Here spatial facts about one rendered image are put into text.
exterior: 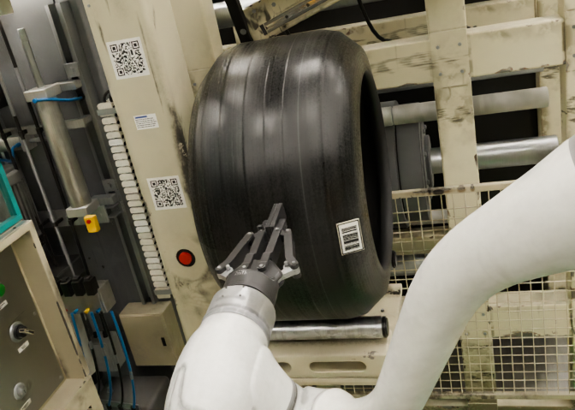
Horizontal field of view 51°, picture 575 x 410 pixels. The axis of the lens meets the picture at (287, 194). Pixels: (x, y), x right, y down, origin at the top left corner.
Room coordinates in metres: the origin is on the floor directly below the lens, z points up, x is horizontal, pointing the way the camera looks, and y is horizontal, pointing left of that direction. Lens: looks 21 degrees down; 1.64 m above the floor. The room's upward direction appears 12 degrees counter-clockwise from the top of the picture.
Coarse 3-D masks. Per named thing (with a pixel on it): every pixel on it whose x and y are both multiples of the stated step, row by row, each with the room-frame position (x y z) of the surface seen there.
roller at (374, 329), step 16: (304, 320) 1.10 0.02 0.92; (320, 320) 1.09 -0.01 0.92; (336, 320) 1.08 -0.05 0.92; (352, 320) 1.07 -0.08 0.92; (368, 320) 1.06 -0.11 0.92; (384, 320) 1.05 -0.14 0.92; (272, 336) 1.10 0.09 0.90; (288, 336) 1.09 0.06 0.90; (304, 336) 1.08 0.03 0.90; (320, 336) 1.07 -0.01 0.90; (336, 336) 1.06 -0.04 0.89; (352, 336) 1.05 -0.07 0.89; (368, 336) 1.05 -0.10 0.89; (384, 336) 1.04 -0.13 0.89
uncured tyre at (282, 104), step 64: (256, 64) 1.12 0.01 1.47; (320, 64) 1.07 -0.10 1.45; (192, 128) 1.09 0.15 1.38; (256, 128) 1.01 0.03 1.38; (320, 128) 0.97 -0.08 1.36; (384, 128) 1.38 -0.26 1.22; (192, 192) 1.04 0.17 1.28; (256, 192) 0.96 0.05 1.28; (320, 192) 0.93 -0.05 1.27; (384, 192) 1.35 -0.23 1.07; (320, 256) 0.92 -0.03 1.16; (384, 256) 1.20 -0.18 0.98
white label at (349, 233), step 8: (336, 224) 0.92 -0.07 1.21; (344, 224) 0.92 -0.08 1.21; (352, 224) 0.92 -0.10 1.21; (344, 232) 0.92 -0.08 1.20; (352, 232) 0.92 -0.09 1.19; (360, 232) 0.92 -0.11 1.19; (344, 240) 0.92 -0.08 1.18; (352, 240) 0.92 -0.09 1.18; (360, 240) 0.92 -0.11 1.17; (344, 248) 0.92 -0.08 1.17; (352, 248) 0.92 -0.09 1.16; (360, 248) 0.92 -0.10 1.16
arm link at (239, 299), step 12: (228, 288) 0.70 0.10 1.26; (240, 288) 0.69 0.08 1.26; (252, 288) 0.69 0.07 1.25; (216, 300) 0.68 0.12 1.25; (228, 300) 0.67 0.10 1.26; (240, 300) 0.67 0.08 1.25; (252, 300) 0.67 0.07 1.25; (264, 300) 0.68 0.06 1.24; (240, 312) 0.65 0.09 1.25; (252, 312) 0.65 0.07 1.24; (264, 312) 0.67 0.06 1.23; (264, 324) 0.65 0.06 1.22
